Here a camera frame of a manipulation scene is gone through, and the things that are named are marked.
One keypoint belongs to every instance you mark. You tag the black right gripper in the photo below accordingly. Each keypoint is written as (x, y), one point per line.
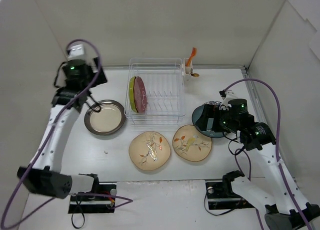
(208, 117)

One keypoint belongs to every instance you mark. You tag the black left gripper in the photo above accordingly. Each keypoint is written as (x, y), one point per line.
(99, 76)

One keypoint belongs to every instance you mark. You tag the green polka dot plate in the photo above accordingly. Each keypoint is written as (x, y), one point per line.
(131, 94)

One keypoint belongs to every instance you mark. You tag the brown rimmed cream plate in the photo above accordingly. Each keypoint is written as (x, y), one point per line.
(106, 117)

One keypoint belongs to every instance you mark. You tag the pink polka dot plate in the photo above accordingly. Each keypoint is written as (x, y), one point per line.
(140, 95)

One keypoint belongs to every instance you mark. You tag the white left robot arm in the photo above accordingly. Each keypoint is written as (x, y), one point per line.
(43, 175)

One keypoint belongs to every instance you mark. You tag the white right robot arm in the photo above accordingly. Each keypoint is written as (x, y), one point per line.
(286, 207)

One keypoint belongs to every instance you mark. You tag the black white patterned plate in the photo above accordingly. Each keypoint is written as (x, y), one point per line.
(217, 103)

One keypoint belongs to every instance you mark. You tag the dark teal plate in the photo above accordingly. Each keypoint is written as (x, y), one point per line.
(195, 115)

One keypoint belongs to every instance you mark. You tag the beige bird plate right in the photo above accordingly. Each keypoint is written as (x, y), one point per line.
(190, 144)

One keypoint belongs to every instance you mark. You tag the beige bird plate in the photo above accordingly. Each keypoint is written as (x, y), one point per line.
(190, 144)
(149, 151)

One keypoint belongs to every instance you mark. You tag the wooden spoon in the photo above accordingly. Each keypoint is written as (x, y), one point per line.
(195, 75)

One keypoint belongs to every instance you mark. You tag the white cutlery holder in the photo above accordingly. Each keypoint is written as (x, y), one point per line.
(187, 69)

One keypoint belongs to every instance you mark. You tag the orange plastic fork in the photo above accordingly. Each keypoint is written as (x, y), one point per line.
(193, 53)

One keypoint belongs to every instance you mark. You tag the beige bird plate left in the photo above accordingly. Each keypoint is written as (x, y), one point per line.
(149, 151)

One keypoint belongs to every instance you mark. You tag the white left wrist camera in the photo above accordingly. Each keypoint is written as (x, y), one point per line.
(77, 52)

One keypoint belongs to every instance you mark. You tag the white wire dish rack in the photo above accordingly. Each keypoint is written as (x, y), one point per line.
(164, 84)

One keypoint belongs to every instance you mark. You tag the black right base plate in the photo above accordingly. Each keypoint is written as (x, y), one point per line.
(217, 198)

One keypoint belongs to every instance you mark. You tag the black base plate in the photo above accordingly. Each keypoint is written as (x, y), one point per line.
(94, 204)
(217, 198)

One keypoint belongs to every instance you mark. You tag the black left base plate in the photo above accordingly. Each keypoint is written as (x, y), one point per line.
(94, 204)

